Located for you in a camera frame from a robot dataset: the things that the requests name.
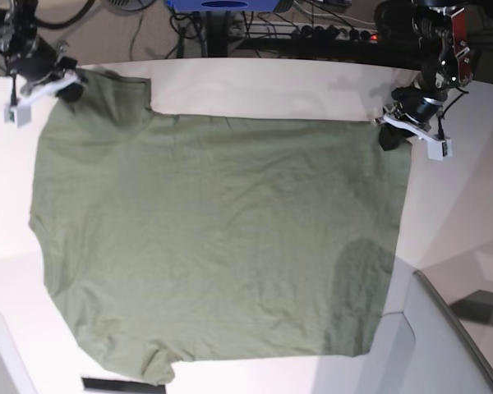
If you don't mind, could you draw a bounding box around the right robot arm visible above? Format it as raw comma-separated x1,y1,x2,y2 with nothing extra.
0,1,94,108

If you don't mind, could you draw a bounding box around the green t-shirt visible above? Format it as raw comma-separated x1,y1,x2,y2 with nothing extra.
30,71,412,385

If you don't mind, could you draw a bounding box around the blue box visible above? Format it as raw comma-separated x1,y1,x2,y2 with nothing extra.
166,0,279,12

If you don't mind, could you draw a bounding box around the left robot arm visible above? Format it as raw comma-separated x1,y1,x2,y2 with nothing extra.
374,1,472,160

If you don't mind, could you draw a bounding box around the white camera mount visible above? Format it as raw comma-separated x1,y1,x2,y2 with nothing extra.
3,71,82,128
374,104,453,161

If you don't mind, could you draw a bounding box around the white slotted plate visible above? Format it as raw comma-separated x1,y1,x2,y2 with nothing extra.
81,378,167,394

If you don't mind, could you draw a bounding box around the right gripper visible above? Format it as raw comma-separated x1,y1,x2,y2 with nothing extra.
6,39,85,103

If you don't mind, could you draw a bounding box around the black table leg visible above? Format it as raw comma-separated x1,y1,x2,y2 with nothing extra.
202,11,233,58

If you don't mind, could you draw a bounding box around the black power strip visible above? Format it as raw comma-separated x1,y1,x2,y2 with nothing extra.
291,25,379,44

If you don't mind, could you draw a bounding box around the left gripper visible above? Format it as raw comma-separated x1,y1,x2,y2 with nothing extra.
378,85,448,151

